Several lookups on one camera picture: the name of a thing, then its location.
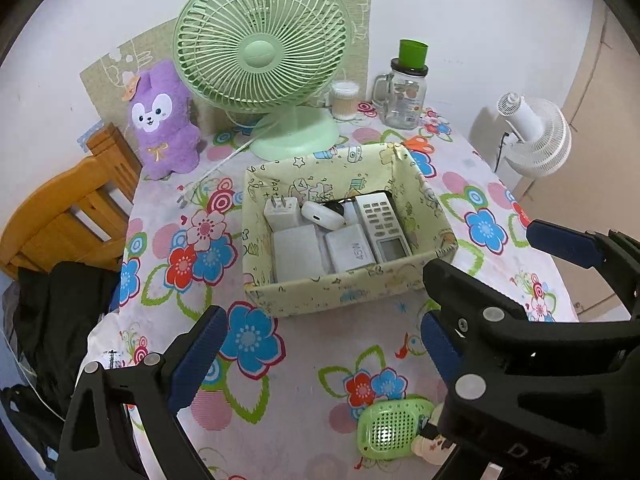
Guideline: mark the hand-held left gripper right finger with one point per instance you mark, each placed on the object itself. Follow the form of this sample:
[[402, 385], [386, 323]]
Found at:
[[440, 350]]

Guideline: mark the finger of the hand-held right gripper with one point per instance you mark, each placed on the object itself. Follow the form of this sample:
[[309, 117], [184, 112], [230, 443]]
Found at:
[[565, 242], [475, 295]]

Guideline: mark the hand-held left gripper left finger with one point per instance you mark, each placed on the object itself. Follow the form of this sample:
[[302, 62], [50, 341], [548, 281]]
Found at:
[[197, 360]]

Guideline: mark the green perforated case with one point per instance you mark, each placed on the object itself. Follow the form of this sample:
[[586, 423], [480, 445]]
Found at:
[[385, 430]]

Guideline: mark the yellow cartoon fabric storage box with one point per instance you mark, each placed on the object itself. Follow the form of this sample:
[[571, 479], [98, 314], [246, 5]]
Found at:
[[320, 297]]

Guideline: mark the white charger block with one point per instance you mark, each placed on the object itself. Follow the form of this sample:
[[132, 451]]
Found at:
[[350, 250]]

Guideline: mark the small white plug adapter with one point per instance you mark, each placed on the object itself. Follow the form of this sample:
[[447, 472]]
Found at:
[[282, 215]]

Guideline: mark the white oval case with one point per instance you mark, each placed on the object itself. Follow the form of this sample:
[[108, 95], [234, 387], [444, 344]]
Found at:
[[320, 215]]

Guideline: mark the white printed sheet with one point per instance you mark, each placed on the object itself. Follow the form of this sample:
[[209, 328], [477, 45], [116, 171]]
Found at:
[[107, 355]]

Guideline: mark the small beige object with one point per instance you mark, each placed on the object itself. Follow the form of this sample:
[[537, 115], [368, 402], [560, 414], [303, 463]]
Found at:
[[430, 447]]

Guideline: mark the white clip fan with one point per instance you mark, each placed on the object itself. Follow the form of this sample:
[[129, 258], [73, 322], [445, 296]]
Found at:
[[540, 135]]

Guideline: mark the white remote control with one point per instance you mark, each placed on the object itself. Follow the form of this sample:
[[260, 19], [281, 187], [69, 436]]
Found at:
[[382, 230]]

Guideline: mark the beige cabinet door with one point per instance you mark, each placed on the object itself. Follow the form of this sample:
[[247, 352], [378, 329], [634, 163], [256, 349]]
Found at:
[[600, 135]]

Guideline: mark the floral tablecloth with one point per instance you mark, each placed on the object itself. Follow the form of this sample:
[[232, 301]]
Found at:
[[310, 340]]

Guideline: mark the white power bank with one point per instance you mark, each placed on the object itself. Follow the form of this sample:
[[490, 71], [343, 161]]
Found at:
[[295, 255]]

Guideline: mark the black bag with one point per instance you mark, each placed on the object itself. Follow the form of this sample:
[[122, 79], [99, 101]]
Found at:
[[55, 320]]

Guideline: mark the wooden chair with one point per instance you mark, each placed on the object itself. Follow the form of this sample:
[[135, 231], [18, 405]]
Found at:
[[55, 215]]

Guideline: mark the glass mug jar black lid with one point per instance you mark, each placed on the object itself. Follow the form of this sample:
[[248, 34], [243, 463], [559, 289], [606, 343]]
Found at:
[[402, 105]]

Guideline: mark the purple plush toy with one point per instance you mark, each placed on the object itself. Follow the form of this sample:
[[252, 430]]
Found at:
[[160, 135]]

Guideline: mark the clear cotton swab container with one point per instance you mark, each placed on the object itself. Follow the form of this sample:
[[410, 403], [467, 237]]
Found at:
[[345, 105]]

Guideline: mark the green plastic cup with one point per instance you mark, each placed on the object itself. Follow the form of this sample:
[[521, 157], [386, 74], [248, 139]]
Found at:
[[413, 52]]

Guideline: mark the blue patterned item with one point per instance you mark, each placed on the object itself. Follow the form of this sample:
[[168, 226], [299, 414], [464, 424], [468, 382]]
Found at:
[[90, 135]]

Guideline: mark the green desk fan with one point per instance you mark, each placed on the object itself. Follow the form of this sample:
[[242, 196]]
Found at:
[[260, 55]]

